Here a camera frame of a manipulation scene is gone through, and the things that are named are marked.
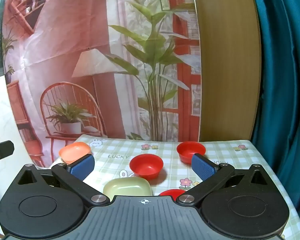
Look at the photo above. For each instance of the pale green plastic plate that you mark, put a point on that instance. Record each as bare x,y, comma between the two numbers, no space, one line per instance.
126,186

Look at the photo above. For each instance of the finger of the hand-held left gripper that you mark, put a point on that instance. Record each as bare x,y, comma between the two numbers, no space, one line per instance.
2,148

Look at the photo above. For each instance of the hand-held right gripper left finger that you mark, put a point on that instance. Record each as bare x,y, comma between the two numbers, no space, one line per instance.
82,167

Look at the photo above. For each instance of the red plastic bowl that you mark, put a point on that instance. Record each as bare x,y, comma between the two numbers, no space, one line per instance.
146,166
190,150
171,193

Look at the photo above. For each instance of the checked bunny print tablecloth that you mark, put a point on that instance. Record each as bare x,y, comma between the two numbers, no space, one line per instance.
165,151

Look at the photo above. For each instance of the printed room scene wall cloth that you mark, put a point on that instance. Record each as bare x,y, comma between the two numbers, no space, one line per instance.
65,55

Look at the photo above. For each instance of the orange plastic plate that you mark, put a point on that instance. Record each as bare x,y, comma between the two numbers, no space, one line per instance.
73,151

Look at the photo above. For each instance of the teal curtain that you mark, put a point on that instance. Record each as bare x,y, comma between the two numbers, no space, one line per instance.
285,80

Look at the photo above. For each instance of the wooden board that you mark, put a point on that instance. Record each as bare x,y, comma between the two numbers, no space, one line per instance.
230,67

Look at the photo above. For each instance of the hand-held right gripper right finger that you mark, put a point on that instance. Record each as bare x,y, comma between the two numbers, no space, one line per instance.
202,167

